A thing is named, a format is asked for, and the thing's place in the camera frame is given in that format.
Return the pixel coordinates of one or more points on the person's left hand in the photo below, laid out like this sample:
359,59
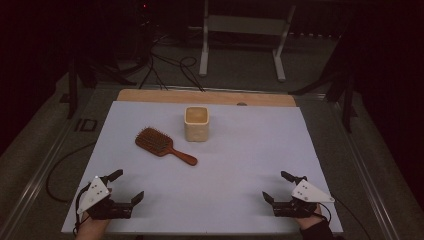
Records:
91,229

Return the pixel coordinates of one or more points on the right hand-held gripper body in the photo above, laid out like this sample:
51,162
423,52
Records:
310,194

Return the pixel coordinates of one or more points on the black rectangular floor frame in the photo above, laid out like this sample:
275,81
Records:
77,125

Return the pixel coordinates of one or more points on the cream square cup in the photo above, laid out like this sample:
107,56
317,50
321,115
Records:
196,131

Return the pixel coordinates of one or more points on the person's right hand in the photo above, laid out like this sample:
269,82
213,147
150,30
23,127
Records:
308,222

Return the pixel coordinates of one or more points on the black stand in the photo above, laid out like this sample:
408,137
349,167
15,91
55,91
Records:
348,100
72,93

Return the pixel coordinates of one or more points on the white metal stand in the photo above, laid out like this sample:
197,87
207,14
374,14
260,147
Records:
246,25

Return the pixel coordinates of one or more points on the metal floor rail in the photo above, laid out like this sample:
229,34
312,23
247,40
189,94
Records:
366,173
36,180

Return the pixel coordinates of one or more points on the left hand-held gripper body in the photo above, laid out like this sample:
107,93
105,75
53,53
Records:
100,206

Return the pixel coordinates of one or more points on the brown wooden paddle hairbrush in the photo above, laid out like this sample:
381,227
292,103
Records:
155,141

